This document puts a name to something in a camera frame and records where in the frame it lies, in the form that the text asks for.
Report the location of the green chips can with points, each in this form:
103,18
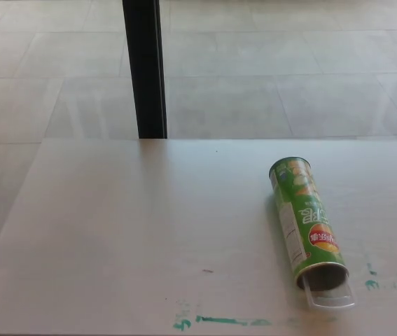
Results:
299,217

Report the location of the black vertical pillar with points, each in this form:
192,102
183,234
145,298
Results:
145,70

